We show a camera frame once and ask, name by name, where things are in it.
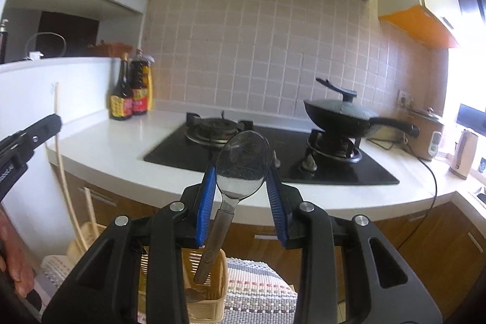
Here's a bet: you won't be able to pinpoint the striped woven mat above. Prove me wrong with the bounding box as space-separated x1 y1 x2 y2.
40 255 299 324

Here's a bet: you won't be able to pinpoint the cream electric kettle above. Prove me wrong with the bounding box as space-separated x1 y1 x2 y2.
449 127 480 181

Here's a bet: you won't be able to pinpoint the black wok lid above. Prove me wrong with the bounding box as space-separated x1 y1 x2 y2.
304 77 378 120

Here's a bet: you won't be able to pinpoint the wide dark sauce bottle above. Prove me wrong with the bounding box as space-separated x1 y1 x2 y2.
130 49 150 116

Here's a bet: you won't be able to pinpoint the person's left hand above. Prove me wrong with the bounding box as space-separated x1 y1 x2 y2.
0 210 36 298

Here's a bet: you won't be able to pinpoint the wire ring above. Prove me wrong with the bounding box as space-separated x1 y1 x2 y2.
24 32 67 60

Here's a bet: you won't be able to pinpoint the wooden lower cabinets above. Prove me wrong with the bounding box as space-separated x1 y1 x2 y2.
49 164 486 321

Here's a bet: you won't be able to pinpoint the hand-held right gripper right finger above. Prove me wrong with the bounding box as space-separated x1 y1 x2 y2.
266 153 443 324

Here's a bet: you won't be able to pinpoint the black wok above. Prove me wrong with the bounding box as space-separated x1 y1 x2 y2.
303 99 420 141

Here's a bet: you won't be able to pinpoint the metal cabinet handle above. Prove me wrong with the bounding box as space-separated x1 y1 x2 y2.
77 186 117 208
468 232 486 253

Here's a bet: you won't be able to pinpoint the wooden chopstick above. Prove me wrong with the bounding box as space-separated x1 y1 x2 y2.
54 82 87 249

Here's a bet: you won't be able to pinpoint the white wall socket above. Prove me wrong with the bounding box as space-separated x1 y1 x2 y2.
397 90 415 108

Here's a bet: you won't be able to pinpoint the rice cooker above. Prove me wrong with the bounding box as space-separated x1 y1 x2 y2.
402 107 445 162

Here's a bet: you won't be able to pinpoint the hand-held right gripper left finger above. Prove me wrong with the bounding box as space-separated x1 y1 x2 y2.
42 168 218 324

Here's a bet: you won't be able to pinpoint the yellow bottle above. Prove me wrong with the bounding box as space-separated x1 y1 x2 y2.
145 56 156 111

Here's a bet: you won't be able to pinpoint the large metal spoon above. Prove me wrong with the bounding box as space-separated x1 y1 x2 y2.
193 130 271 285

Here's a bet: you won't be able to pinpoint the black power cable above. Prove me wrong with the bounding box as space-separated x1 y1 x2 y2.
370 137 438 249

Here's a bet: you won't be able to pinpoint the black gas stove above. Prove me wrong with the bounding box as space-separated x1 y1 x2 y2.
143 111 400 185

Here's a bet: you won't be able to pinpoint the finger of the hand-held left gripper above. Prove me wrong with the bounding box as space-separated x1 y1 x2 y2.
0 114 63 167

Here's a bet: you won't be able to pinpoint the slim dark soy sauce bottle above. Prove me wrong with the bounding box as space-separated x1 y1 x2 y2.
110 53 134 121

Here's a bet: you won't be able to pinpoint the yellow plastic utensil basket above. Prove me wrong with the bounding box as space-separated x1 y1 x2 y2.
67 221 228 324

